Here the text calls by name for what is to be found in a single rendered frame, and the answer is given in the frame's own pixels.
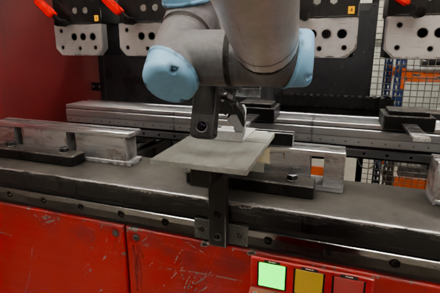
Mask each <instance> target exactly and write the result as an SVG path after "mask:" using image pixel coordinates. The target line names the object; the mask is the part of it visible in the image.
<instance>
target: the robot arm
mask: <svg viewBox="0 0 440 293"><path fill-rule="evenodd" d="M162 6H163V7H164V8H165V11H166V13H165V15H164V18H163V20H162V23H161V27H160V29H159V30H158V33H157V35H156V38H155V41H154V43H153V45H152V47H150V49H149V51H148V53H147V59H146V60H145V64H144V68H143V73H142V77H143V82H144V85H146V87H147V89H148V90H149V91H150V92H151V93H152V94H153V95H155V96H157V97H158V98H160V99H163V100H165V101H169V102H173V103H180V102H183V101H184V100H189V99H190V98H191V97H192V96H193V99H192V113H191V128H190V135H191V136H192V137H194V138H197V139H214V138H216V137H217V128H218V120H219V114H224V115H227V114H228V116H227V120H228V122H229V123H230V124H232V125H233V126H234V131H235V132H243V137H244V135H245V133H246V106H245V105H244V104H243V105H242V104H240V103H239V102H238V101H235V95H236V86H237V87H238V92H239V93H240V92H241V89H242V87H243V86H251V87H277V88H281V89H286V88H298V87H306V86H308V85H309V84H310V83H311V81H312V75H313V68H314V47H315V35H314V32H313V31H312V30H311V29H307V28H299V16H300V0H162ZM219 21H220V22H221V25H222V26H223V29H221V25H220V22H219Z"/></svg>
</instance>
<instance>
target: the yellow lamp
mask: <svg viewBox="0 0 440 293"><path fill-rule="evenodd" d="M322 287H323V274H320V273H313V272H309V271H303V270H299V269H296V270H295V289H294V292H296V293H322Z"/></svg>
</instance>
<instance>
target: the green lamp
mask: <svg viewBox="0 0 440 293"><path fill-rule="evenodd" d="M284 284H285V267H282V266H276V265H272V264H266V263H262V262H259V285H262V286H268V287H271V288H277V289H281V290H284Z"/></svg>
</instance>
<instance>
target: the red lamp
mask: <svg viewBox="0 0 440 293"><path fill-rule="evenodd" d="M363 287H364V282H361V281H355V280H351V279H344V278H340V277H335V278H334V285H333V293H363Z"/></svg>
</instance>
